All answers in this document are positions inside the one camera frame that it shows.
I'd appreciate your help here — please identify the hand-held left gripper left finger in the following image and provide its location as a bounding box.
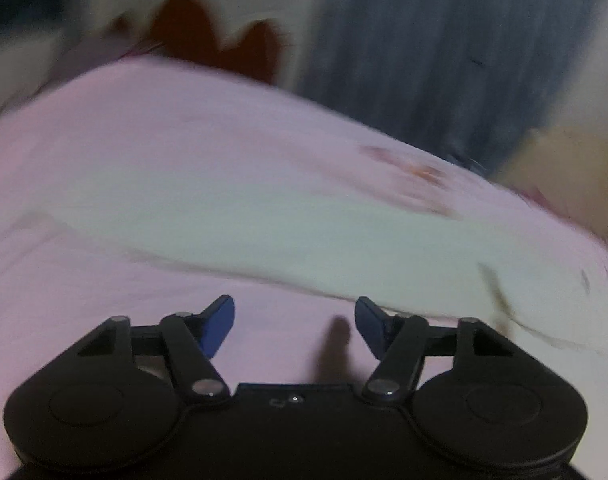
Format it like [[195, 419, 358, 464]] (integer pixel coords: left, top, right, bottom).
[[76, 295, 235, 409]]

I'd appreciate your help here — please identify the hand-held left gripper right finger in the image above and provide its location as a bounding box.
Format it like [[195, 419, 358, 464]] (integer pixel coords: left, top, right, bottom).
[[354, 296, 514, 406]]

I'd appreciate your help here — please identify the white small garment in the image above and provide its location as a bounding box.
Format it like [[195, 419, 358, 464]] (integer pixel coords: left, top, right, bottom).
[[49, 180, 608, 356]]

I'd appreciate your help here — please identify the pink floral bed sheet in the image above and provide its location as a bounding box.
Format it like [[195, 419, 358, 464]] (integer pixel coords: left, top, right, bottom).
[[0, 57, 608, 480]]

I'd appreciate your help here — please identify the beige cloth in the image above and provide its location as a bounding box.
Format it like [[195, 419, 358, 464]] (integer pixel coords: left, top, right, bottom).
[[498, 125, 608, 241]]

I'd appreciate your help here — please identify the blue-grey ribbed cloth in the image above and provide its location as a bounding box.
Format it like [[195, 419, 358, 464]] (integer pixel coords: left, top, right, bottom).
[[294, 0, 604, 173]]

